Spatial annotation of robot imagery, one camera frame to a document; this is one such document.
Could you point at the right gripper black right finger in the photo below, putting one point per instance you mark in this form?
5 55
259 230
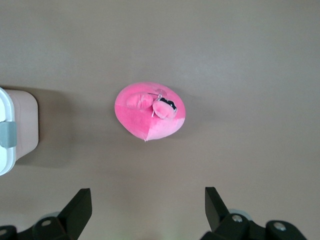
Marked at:
220 220

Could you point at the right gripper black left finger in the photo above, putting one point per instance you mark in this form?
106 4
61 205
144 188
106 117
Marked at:
72 215

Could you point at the pink plush toy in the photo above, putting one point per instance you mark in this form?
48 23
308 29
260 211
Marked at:
140 120

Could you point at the white box lid grey latches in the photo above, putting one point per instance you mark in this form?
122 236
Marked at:
6 112

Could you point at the pink plastic box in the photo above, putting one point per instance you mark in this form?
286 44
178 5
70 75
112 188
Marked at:
25 125

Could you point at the brown table mat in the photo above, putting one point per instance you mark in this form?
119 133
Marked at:
225 50

